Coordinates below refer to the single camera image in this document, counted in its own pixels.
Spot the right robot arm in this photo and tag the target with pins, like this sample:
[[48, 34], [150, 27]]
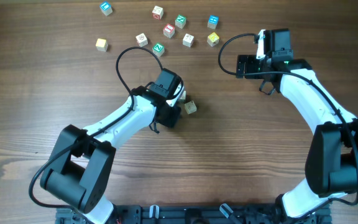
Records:
[[331, 168]]

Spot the block with animal drawing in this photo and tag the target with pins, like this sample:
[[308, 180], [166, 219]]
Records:
[[190, 107]]

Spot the blue top block right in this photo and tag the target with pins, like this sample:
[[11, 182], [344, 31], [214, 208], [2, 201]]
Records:
[[213, 22]]

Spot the yellow block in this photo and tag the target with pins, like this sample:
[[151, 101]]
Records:
[[213, 39], [102, 45]]

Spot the blue block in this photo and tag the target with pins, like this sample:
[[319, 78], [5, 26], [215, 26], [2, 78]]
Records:
[[213, 22], [106, 8]]

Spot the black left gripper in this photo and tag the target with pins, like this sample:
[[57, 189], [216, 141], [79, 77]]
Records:
[[171, 121]]

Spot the green Z top block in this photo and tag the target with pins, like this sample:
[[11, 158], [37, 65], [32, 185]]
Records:
[[158, 49]]

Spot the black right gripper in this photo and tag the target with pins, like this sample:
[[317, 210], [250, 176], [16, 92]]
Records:
[[250, 61]]

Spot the yellow top block right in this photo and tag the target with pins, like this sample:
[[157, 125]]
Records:
[[213, 39]]

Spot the green framed picture block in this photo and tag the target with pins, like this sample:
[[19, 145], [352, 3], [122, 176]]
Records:
[[182, 98]]

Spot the green N top block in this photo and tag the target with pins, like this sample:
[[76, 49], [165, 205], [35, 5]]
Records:
[[180, 21]]

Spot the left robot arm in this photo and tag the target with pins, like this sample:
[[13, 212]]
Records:
[[78, 169]]

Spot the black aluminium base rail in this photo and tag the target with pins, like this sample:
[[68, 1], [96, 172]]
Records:
[[262, 213]]

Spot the red Q side block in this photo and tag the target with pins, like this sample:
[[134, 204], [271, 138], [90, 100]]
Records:
[[142, 40]]

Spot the blue top block far left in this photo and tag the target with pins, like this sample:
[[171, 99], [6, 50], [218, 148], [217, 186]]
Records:
[[106, 8]]

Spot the plain block number 2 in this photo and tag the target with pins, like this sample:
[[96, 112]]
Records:
[[188, 40]]

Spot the red I top block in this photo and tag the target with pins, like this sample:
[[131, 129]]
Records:
[[169, 31]]

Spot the red sided block top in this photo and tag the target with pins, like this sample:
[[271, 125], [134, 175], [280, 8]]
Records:
[[157, 12]]

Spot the yellow top block left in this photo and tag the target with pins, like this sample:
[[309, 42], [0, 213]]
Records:
[[102, 45]]

